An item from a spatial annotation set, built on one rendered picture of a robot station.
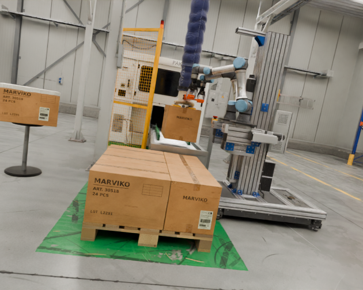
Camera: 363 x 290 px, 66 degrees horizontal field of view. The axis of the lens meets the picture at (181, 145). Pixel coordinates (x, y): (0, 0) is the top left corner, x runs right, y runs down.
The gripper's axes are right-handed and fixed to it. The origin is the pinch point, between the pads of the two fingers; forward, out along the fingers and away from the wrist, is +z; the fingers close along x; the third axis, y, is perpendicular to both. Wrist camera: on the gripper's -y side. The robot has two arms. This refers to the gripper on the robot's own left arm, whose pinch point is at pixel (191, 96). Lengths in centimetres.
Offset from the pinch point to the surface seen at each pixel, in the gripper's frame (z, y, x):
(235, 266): 121, -120, -38
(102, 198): 87, -105, 66
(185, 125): 33.4, 31.2, -3.2
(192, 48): -60, 49, 3
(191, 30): -81, 51, 7
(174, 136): 49, 31, 8
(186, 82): -18, 50, 2
